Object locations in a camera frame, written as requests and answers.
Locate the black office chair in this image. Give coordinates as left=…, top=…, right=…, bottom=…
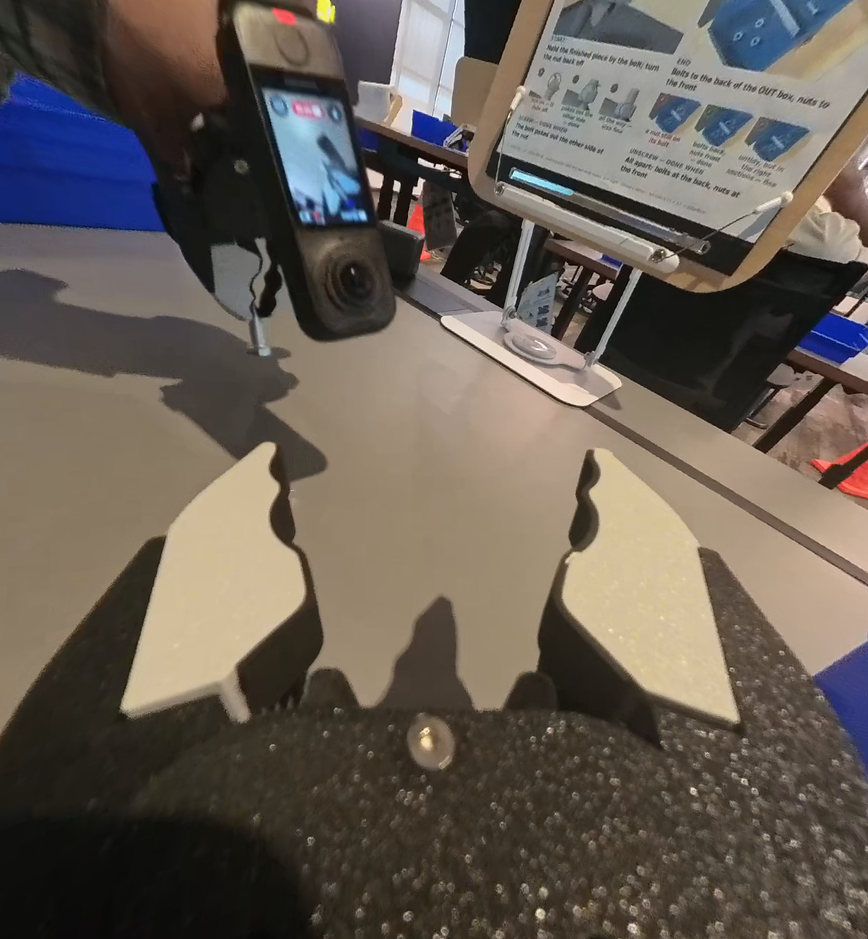
left=577, top=249, right=868, bottom=434

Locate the desk with black legs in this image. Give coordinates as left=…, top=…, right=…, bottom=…
left=753, top=345, right=868, bottom=452

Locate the person's left hand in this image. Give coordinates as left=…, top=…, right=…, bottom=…
left=107, top=0, right=228, bottom=171

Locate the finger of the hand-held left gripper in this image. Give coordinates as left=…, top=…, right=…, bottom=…
left=210, top=238, right=286, bottom=324

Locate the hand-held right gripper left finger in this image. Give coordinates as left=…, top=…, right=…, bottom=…
left=120, top=442, right=325, bottom=723

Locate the printed instruction sheet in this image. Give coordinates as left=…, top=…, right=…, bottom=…
left=493, top=0, right=868, bottom=245

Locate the blue plastic parts bin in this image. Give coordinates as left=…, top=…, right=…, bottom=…
left=0, top=73, right=167, bottom=232

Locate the white document stand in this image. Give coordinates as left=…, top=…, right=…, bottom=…
left=441, top=0, right=868, bottom=408

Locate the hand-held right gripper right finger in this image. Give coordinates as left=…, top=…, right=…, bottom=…
left=538, top=447, right=743, bottom=738

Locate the small printed card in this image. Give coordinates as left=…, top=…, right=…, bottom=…
left=518, top=273, right=560, bottom=328

